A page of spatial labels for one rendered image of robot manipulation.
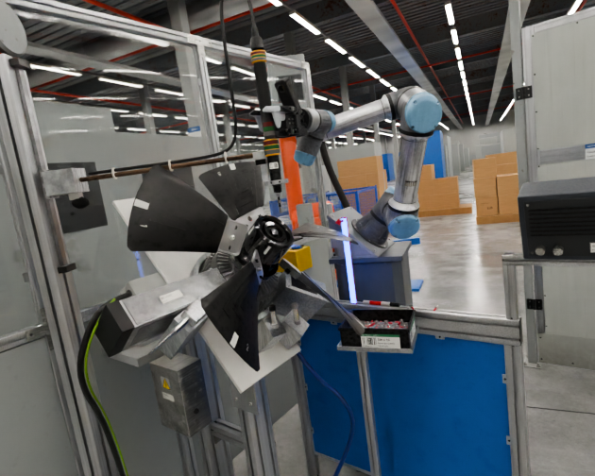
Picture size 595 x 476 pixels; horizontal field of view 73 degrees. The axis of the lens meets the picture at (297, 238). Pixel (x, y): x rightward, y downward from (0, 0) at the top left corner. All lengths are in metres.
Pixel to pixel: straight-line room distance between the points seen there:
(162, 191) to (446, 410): 1.17
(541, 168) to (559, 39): 0.68
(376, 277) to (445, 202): 8.61
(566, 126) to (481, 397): 1.67
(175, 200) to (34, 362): 0.79
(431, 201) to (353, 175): 2.18
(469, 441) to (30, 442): 1.43
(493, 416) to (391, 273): 0.59
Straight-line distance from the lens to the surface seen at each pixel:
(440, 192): 10.21
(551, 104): 2.70
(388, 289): 1.67
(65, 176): 1.34
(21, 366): 1.58
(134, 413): 1.81
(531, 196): 1.20
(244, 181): 1.26
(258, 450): 1.36
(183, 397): 1.34
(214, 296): 0.85
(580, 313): 2.87
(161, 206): 1.03
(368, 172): 9.00
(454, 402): 1.55
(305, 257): 1.63
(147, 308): 0.98
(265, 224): 1.08
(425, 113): 1.40
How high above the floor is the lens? 1.36
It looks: 9 degrees down
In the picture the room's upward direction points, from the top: 8 degrees counter-clockwise
